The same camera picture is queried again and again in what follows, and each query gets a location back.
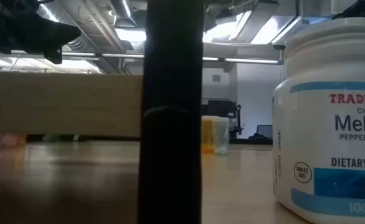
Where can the long ceiling light strip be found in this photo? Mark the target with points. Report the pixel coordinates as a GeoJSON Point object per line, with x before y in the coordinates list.
{"type": "Point", "coordinates": [251, 60]}

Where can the narrow silver ventilation duct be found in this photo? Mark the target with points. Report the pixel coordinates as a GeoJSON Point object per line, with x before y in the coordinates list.
{"type": "Point", "coordinates": [121, 9]}

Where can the black office equipment rack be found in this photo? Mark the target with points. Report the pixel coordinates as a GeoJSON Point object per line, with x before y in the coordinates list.
{"type": "Point", "coordinates": [223, 109]}

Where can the small potted green plant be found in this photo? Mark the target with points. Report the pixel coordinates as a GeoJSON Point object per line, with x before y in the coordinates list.
{"type": "Point", "coordinates": [51, 137]}

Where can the green pill bottle white cap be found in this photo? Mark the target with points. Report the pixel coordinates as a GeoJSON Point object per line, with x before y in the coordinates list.
{"type": "Point", "coordinates": [222, 137]}

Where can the pink pill bottle white cap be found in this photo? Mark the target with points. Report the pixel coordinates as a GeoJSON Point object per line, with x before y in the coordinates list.
{"type": "Point", "coordinates": [12, 140]}

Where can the dark computer monitor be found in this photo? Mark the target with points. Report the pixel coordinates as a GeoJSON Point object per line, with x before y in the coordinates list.
{"type": "Point", "coordinates": [265, 130]}

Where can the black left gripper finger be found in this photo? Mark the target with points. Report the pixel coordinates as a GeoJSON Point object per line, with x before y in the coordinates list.
{"type": "Point", "coordinates": [54, 34]}
{"type": "Point", "coordinates": [55, 56]}

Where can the black aluminium table frame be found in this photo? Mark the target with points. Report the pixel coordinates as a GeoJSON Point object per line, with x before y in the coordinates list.
{"type": "Point", "coordinates": [251, 141]}

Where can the grey wall vent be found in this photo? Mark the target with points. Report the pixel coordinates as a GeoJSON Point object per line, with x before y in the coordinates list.
{"type": "Point", "coordinates": [216, 78]}

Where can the orange pill bottle white cap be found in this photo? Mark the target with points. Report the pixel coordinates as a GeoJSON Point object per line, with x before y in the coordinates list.
{"type": "Point", "coordinates": [207, 133]}

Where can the black shelf divider frame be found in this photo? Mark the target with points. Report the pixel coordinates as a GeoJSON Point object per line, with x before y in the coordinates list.
{"type": "Point", "coordinates": [170, 124]}

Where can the large ceiling light panel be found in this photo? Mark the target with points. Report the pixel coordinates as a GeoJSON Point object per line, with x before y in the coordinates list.
{"type": "Point", "coordinates": [226, 31]}

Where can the white melatonin bottle blue label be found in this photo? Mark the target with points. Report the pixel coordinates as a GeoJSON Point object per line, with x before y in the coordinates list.
{"type": "Point", "coordinates": [310, 124]}

